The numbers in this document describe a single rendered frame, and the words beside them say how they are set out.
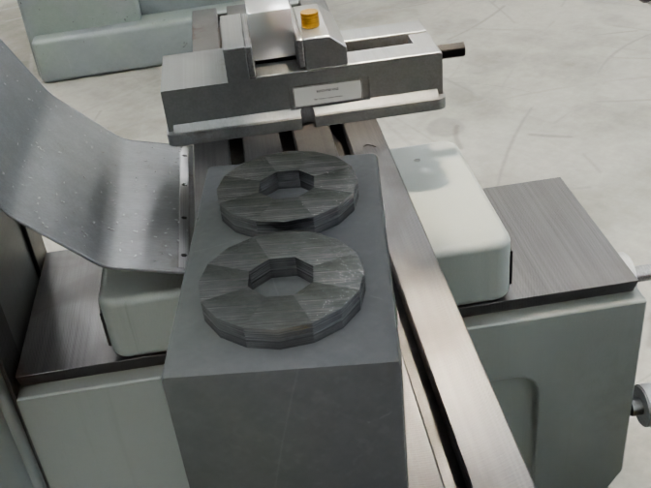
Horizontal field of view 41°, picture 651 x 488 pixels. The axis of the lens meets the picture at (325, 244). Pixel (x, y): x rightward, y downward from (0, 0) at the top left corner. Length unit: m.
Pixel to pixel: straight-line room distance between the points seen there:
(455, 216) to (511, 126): 2.11
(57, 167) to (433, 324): 0.53
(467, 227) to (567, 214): 0.24
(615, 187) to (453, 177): 1.69
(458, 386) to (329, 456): 0.23
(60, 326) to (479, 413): 0.65
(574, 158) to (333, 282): 2.55
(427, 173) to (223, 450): 0.77
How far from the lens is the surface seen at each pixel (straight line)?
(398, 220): 0.88
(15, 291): 1.18
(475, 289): 1.07
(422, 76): 1.09
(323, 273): 0.46
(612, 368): 1.21
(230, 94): 1.07
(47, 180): 1.04
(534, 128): 3.17
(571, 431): 1.27
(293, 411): 0.45
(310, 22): 1.07
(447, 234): 1.05
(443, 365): 0.70
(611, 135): 3.14
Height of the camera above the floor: 1.41
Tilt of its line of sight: 34 degrees down
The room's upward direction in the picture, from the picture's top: 6 degrees counter-clockwise
